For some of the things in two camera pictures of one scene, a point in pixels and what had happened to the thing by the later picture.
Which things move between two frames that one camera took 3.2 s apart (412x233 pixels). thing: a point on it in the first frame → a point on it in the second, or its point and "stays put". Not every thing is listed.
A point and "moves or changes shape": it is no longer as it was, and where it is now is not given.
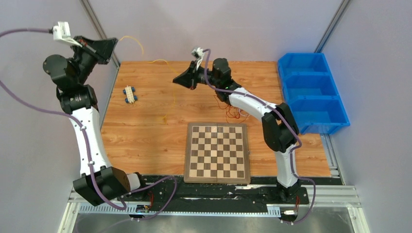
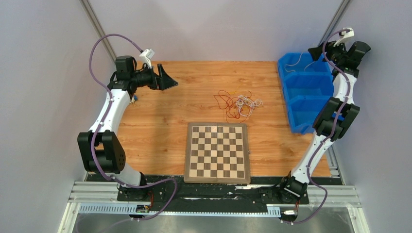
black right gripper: x=185 y=79 → x=316 y=52
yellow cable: x=153 y=61 moves or changes shape
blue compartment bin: x=309 y=89 stays put
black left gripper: x=104 y=49 → x=163 y=81
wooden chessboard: x=216 y=153 stays put
